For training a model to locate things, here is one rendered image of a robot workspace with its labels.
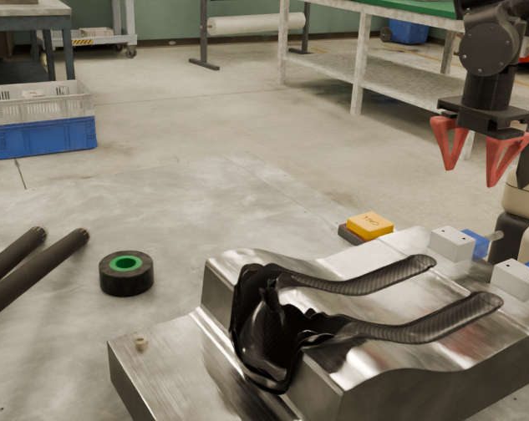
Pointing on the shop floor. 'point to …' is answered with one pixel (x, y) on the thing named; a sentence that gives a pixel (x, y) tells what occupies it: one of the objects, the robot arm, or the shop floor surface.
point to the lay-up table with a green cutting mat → (339, 67)
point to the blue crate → (42, 137)
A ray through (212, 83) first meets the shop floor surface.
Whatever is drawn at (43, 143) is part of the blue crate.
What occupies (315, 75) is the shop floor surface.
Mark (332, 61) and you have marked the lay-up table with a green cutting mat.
